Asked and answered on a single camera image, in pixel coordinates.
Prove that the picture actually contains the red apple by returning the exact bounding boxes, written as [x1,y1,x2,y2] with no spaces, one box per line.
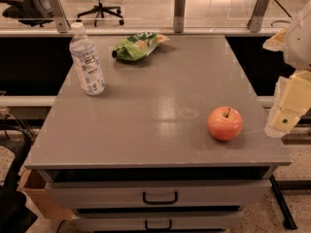
[207,106,243,142]

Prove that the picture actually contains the lower grey drawer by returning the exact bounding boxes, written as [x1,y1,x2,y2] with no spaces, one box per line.
[75,211,243,233]

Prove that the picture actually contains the black cable on floor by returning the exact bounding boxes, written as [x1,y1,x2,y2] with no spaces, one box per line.
[270,0,294,27]

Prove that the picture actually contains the black chair near left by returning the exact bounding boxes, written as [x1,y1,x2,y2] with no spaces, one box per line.
[0,125,38,233]

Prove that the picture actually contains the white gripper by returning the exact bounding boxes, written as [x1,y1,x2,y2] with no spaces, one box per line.
[262,1,311,138]

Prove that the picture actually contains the black lower drawer handle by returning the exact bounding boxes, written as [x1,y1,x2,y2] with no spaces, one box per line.
[144,219,173,231]

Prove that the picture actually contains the black drawer handle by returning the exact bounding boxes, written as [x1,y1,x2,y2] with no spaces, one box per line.
[144,219,173,231]
[142,191,179,206]

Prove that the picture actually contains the grey drawer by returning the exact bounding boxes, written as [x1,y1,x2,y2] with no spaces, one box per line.
[75,211,243,233]
[46,180,270,209]

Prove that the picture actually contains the black office chair left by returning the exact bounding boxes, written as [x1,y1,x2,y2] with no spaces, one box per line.
[0,0,53,27]

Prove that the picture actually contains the wooden box on floor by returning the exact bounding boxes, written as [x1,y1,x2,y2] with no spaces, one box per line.
[18,170,73,220]

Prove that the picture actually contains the clear plastic water bottle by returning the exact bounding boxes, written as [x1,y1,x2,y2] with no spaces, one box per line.
[69,22,105,96]

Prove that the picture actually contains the metal railing post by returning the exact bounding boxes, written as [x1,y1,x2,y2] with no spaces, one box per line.
[247,0,270,33]
[173,0,186,33]
[49,0,70,33]

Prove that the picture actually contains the upper grey drawer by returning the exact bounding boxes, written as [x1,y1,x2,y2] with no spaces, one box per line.
[46,180,270,209]

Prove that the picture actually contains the left metal railing post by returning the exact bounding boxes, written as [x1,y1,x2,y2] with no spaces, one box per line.
[49,0,70,33]

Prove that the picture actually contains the right metal railing post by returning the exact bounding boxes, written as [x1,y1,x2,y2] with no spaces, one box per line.
[247,0,270,33]

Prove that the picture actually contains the green rice chip bag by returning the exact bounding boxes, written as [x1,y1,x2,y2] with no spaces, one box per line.
[112,32,170,61]

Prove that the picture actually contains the grey drawer cabinet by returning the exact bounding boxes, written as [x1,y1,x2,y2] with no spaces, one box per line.
[25,35,291,218]

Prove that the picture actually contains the black metal floor stand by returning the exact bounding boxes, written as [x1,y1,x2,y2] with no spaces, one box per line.
[269,176,311,230]

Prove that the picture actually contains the middle metal railing post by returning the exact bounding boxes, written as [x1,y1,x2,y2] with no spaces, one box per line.
[173,0,186,33]

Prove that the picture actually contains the black upper drawer handle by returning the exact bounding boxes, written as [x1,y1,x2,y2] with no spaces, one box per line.
[142,191,179,206]

